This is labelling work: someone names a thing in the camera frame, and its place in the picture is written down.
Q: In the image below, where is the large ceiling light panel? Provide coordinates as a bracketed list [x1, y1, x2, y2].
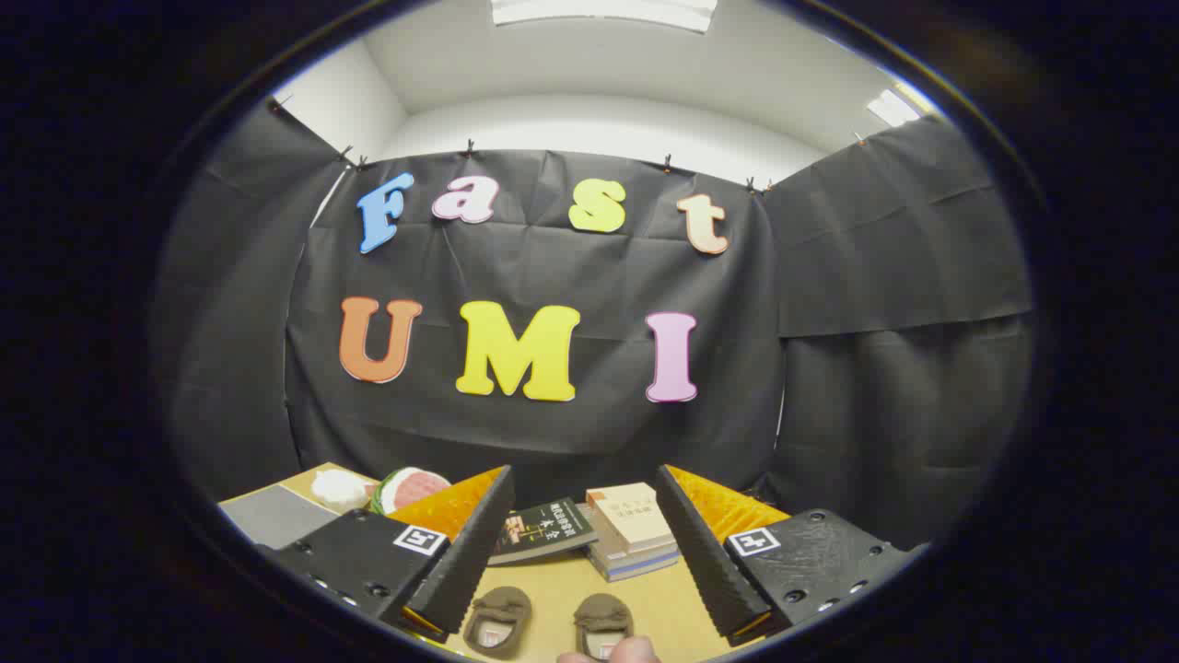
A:
[491, 0, 718, 34]

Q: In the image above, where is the grey spine book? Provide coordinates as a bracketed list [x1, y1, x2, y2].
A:
[589, 541, 681, 572]

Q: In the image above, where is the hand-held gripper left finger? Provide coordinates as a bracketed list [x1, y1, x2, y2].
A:
[267, 465, 517, 646]

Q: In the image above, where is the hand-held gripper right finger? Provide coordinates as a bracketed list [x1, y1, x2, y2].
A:
[656, 465, 927, 647]

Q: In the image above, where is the blue cover book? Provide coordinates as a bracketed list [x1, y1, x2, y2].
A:
[599, 552, 681, 583]

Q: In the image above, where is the small ceiling light panel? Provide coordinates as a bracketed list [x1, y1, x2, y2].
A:
[866, 87, 924, 128]

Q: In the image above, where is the black cover book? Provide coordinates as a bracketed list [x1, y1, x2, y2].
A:
[488, 497, 598, 565]

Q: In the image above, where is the grey fabric storage box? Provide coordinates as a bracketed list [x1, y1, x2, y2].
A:
[219, 483, 344, 551]

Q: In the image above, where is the white plush toy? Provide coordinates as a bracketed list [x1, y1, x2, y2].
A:
[310, 470, 371, 512]

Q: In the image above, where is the watermelon slice plush toy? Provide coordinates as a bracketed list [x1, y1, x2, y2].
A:
[371, 467, 452, 515]

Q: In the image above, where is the beige cover book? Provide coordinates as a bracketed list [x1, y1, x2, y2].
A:
[586, 483, 678, 556]

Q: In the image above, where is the brown fuzzy shoe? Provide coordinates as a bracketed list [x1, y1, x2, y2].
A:
[463, 587, 533, 660]
[574, 593, 635, 660]

